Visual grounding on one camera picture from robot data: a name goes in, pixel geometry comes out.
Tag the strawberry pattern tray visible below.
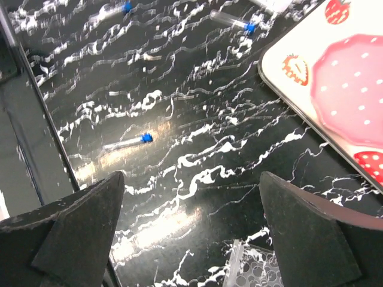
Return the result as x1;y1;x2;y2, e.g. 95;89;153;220
258;1;382;189

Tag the clear test tube rack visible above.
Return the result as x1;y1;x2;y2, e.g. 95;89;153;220
223;239;283;287

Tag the blue capped test tube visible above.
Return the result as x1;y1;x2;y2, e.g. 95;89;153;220
89;1;132;22
209;10;257;33
102;133;153;151

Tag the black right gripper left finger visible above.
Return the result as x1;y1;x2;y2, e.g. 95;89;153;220
1;172;124;286

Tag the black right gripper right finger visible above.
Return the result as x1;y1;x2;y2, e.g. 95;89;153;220
259;172;382;286

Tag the pink dotted plate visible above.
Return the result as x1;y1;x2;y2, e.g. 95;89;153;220
311;34;382;148

